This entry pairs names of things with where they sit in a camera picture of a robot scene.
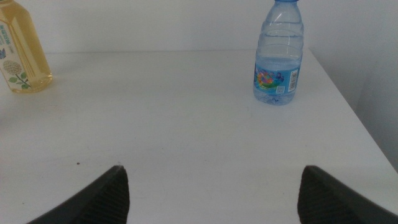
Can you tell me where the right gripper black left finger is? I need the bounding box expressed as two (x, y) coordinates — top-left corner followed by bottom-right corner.
(26, 164), (131, 224)

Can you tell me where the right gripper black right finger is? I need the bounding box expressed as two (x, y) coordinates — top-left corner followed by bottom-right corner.
(297, 164), (398, 224)

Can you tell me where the small water bottle blue label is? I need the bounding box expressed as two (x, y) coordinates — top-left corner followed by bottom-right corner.
(252, 0), (305, 106)

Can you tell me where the yellow tea bottle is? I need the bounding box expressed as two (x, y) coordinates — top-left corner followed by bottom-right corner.
(0, 0), (53, 94)

